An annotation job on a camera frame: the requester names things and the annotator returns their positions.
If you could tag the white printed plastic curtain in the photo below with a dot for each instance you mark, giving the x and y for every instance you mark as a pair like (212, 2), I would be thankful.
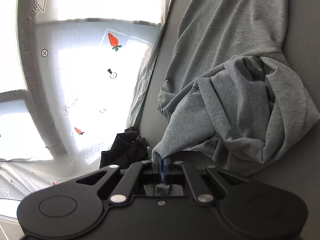
(74, 74)

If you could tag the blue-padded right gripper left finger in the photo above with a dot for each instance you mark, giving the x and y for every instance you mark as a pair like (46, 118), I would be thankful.
(138, 174)

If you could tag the grey sweatpants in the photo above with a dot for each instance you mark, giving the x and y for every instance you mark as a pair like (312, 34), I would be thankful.
(229, 95)

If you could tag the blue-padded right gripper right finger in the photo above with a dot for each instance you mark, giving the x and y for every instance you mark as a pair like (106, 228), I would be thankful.
(184, 174)

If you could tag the dark grey garment on pile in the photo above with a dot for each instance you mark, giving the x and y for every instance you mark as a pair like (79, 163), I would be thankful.
(128, 148)

